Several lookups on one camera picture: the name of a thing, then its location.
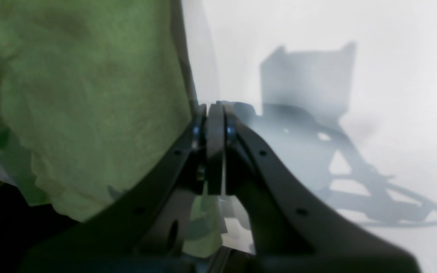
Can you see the green t-shirt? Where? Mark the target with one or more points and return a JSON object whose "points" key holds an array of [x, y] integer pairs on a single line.
{"points": [[91, 98]]}

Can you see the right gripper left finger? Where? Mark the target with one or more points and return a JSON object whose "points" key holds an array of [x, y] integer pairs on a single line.
{"points": [[143, 231]]}

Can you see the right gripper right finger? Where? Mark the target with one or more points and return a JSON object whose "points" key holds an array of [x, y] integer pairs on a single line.
{"points": [[293, 230]]}

